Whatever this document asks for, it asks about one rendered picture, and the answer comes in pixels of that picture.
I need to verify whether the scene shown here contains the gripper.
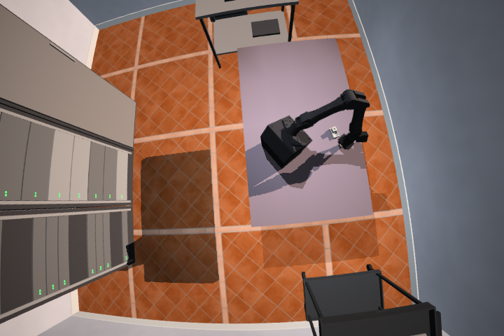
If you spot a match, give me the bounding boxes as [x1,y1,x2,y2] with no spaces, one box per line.
[338,134,354,150]

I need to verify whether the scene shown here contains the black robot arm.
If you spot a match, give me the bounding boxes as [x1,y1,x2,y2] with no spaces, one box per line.
[282,89,370,146]

